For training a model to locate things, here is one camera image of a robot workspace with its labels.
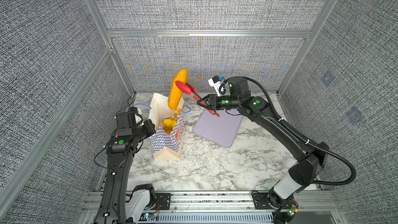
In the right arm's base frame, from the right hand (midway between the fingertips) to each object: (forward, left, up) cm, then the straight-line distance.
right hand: (199, 101), depth 69 cm
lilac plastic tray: (+7, -14, -35) cm, 38 cm away
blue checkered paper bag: (-10, +18, -25) cm, 32 cm away
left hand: (-5, +22, -11) cm, 25 cm away
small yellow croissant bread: (-1, +11, -8) cm, 14 cm away
